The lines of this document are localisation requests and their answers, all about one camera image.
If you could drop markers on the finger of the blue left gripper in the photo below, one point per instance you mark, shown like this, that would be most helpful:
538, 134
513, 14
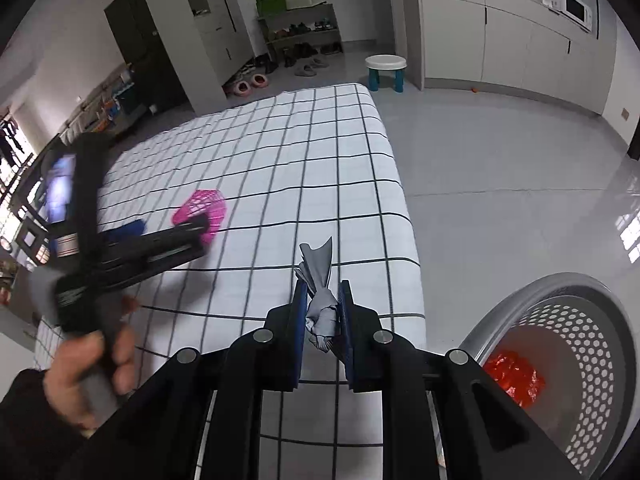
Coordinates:
142, 257
133, 228

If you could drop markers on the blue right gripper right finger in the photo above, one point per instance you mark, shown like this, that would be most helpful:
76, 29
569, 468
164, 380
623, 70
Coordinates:
346, 339

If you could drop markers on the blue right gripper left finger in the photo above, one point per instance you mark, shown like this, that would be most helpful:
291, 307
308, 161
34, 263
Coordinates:
297, 329

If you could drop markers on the white grey paper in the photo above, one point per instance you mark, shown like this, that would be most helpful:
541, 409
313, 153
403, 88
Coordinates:
321, 318

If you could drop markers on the pink foam fruit net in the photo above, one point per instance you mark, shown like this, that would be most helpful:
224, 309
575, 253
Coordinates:
208, 202

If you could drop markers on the red plastic bag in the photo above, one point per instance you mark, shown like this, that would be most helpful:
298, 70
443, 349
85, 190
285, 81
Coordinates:
515, 376

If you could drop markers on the left hand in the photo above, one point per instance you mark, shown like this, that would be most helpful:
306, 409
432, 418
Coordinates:
64, 382

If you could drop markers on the beige sofa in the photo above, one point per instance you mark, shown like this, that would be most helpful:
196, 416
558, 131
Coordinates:
101, 103

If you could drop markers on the white black grid tablecloth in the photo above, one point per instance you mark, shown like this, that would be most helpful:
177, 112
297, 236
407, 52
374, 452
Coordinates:
213, 356

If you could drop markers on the pink slippers pair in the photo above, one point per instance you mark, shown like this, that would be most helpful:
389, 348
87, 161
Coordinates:
244, 87

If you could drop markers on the dark wardrobe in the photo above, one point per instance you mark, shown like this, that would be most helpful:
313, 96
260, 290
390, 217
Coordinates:
143, 51

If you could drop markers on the grey perforated laundry basket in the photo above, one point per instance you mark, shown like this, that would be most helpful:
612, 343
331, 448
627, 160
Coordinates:
574, 332

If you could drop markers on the grey slippers pair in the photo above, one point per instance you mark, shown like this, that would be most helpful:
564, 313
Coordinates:
309, 68

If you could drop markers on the tall grey cupboard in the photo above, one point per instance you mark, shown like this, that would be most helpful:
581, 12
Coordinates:
207, 42

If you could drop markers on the white round plastic stool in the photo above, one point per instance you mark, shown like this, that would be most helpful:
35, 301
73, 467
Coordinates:
386, 63

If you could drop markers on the green handbag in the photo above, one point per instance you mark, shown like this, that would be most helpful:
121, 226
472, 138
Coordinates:
270, 7

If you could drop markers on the grey shoe rack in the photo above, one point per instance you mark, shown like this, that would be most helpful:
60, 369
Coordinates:
301, 33

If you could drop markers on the long grey cabinet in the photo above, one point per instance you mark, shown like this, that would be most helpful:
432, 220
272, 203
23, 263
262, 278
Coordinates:
518, 47

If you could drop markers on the white microwave oven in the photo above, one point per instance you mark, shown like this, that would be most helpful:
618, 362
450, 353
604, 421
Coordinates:
579, 12

